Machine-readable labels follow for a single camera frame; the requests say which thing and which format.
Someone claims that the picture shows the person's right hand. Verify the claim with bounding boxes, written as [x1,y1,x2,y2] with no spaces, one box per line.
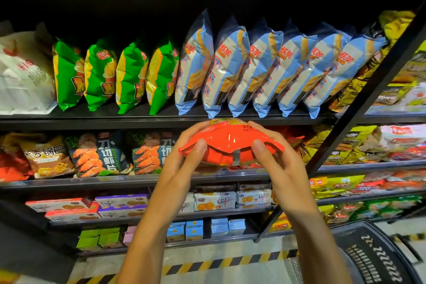
[248,121,319,225]

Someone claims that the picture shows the person's left hand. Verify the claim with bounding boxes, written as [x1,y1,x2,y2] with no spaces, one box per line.
[150,121,211,219]

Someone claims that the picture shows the dark shrimp chip bags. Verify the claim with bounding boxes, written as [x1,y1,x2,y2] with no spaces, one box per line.
[126,130,177,175]
[64,130,130,176]

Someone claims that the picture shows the row of orange chip bags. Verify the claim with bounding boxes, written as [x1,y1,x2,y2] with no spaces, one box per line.
[276,127,307,162]

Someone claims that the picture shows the row of small blue boxes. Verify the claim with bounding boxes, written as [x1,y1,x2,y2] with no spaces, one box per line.
[166,218,247,241]

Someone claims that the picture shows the orange puffed snack bag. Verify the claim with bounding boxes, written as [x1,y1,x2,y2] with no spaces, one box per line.
[178,118,286,167]

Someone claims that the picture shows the black metal shelf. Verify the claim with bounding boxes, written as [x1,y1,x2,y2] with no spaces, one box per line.
[0,0,426,284]

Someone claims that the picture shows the green fries snack bag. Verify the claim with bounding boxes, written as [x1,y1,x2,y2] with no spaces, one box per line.
[146,37,181,116]
[116,39,149,115]
[84,39,118,111]
[53,37,86,111]

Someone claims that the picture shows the noodle packets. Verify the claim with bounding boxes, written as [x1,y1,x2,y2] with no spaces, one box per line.
[359,144,426,191]
[329,11,426,115]

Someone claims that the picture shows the blue puffed snack bag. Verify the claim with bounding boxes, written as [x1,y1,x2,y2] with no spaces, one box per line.
[228,20,285,118]
[305,24,389,119]
[253,21,314,118]
[175,9,215,116]
[278,23,351,118]
[201,16,250,119]

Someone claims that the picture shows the tan snack bag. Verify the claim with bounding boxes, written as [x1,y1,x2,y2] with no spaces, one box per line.
[19,135,75,179]

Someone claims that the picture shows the orange yellow snack bag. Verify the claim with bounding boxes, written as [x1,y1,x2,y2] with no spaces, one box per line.
[0,133,34,183]

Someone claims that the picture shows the row of plain white bags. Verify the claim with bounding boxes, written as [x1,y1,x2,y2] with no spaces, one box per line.
[0,22,57,116]

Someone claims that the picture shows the black shopping basket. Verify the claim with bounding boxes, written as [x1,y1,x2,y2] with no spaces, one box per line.
[286,221,426,284]

